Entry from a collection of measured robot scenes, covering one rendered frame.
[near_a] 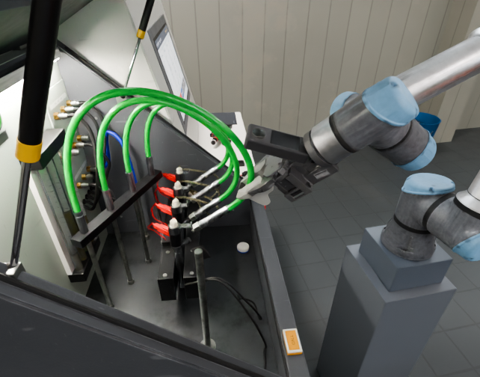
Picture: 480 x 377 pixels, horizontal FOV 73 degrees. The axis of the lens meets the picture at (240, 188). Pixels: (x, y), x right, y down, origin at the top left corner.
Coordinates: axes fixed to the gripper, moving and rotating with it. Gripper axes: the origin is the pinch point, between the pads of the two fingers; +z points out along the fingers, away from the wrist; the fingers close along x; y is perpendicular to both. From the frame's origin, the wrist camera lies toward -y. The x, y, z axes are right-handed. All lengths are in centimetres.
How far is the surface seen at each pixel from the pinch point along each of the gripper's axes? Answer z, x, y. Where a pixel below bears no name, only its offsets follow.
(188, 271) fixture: 23.5, -9.9, 5.9
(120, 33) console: 12, 32, -39
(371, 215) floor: 60, 130, 158
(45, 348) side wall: 4.5, -38.4, -17.8
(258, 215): 21.3, 18.0, 21.8
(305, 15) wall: 36, 268, 41
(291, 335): 5.0, -20.7, 24.3
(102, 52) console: 19, 30, -40
